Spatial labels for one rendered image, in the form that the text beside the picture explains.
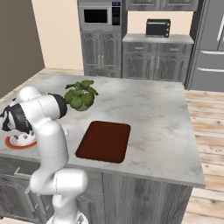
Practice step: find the grey fridge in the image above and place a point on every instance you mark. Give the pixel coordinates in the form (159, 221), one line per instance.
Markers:
(208, 49)

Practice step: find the silver microwave oven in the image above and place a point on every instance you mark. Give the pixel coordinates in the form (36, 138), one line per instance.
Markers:
(99, 16)

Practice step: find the black toaster oven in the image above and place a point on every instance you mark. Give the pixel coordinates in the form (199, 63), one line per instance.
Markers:
(157, 28)

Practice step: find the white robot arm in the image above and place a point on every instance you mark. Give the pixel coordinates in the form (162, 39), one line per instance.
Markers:
(49, 140)

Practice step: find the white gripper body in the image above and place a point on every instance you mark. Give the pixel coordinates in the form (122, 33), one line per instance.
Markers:
(24, 141)

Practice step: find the grey tall cupboard run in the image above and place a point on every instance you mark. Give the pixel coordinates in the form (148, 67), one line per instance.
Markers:
(101, 54)

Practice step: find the green potted plant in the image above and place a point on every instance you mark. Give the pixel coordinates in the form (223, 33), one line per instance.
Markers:
(80, 97)

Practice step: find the grey base cupboard run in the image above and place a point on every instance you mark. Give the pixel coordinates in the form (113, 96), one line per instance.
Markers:
(156, 59)

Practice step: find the orange plate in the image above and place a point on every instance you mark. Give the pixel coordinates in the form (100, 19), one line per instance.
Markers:
(11, 145)

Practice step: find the grey island cupboard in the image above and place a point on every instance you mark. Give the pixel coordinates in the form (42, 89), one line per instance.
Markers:
(140, 198)

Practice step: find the dark red tray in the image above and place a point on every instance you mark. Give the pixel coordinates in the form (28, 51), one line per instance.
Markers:
(105, 142)

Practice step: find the grey wall cupboard run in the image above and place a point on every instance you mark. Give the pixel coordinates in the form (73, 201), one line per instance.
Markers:
(162, 5)

